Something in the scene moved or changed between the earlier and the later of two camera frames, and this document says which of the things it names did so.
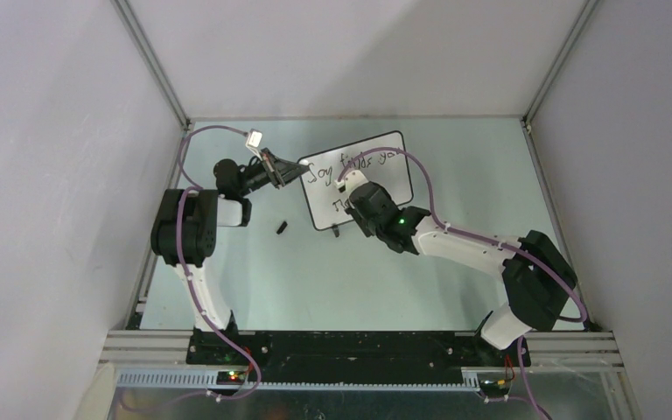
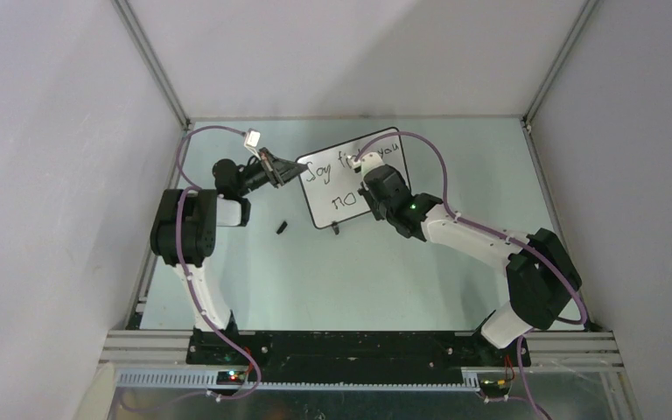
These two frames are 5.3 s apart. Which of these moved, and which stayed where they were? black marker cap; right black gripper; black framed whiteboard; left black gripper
Moved: right black gripper
Stayed: black framed whiteboard; black marker cap; left black gripper
